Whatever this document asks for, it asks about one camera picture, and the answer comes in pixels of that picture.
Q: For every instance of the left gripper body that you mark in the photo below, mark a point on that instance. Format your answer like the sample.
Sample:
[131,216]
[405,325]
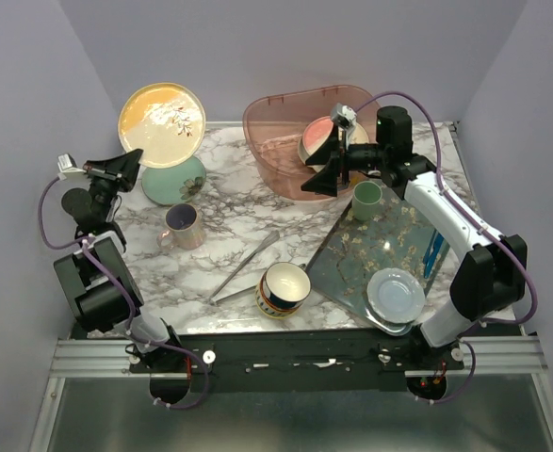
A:
[103,188]

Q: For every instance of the metal tongs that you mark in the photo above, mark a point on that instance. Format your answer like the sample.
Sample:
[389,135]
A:
[270,239]

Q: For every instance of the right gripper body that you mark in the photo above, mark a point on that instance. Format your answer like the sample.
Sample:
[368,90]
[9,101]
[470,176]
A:
[365,157]

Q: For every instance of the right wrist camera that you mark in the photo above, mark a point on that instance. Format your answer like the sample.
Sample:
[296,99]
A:
[344,117]

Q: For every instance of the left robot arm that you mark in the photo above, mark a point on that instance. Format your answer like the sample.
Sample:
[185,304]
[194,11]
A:
[97,284]

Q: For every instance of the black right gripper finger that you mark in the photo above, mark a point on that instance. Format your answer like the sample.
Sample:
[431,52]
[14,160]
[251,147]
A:
[324,182]
[322,155]

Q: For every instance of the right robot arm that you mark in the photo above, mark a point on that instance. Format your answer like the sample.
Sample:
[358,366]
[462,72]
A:
[492,274]

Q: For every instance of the pink cream ceramic plate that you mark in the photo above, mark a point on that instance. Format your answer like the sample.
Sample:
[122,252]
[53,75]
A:
[314,136]

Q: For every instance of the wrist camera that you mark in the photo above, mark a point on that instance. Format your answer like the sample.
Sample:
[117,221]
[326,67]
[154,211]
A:
[67,168]
[344,117]

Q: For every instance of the cream divided plate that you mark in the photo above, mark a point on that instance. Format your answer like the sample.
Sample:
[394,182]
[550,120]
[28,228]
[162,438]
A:
[359,135]

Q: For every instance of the pink transparent plastic bin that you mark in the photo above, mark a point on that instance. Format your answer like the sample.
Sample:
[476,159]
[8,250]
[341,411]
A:
[274,125]

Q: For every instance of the iridescent pink mug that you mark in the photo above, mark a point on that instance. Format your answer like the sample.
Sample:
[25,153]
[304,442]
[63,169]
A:
[184,228]

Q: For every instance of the yellow cream ceramic plate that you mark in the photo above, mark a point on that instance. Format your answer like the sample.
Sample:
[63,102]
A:
[166,121]

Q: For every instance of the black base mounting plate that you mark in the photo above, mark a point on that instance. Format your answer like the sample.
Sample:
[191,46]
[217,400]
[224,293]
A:
[299,361]

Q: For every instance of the green plastic cup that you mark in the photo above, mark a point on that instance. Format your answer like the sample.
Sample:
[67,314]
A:
[366,200]

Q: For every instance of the colourful striped bowl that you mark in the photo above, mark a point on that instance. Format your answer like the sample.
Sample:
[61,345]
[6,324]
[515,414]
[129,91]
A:
[282,290]

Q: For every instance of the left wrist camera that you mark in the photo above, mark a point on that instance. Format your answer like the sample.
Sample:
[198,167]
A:
[67,168]

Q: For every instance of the green plate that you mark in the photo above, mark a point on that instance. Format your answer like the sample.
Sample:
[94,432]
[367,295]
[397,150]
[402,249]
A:
[176,184]

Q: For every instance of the light blue saucer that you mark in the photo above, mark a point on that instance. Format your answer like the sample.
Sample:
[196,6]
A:
[395,295]

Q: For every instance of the floral blossom tray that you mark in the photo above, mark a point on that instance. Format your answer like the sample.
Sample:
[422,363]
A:
[350,251]

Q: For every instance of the blue metallic fork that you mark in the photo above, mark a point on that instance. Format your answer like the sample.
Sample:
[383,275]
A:
[436,243]

